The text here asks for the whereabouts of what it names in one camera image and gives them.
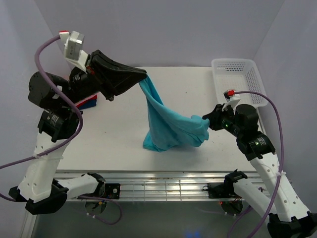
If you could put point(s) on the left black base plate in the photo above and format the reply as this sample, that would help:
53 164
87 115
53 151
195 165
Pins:
107 190

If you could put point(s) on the teal t-shirt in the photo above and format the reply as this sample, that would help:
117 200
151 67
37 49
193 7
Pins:
167 128

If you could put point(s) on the red folded t-shirt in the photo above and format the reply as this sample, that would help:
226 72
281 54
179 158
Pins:
85 102

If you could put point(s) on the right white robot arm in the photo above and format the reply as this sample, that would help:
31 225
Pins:
285 215

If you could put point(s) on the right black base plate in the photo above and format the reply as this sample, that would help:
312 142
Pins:
220 190

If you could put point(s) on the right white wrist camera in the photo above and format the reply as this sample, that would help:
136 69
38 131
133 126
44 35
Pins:
232 100

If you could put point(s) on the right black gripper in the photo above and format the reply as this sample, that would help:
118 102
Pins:
214 116

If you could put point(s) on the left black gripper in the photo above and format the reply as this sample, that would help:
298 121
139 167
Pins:
110 77

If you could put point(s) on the white plastic basket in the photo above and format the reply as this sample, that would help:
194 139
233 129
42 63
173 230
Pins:
235 74

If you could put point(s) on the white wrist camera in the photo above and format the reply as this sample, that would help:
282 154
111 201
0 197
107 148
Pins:
232 100
73 48

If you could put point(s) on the blue folded t-shirt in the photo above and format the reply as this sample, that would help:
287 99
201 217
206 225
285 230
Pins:
89 104

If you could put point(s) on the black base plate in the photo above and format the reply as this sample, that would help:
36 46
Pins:
220 190
107 190

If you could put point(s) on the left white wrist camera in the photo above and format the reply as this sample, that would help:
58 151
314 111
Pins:
73 48

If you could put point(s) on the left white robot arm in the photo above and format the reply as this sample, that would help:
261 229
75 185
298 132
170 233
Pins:
39 190

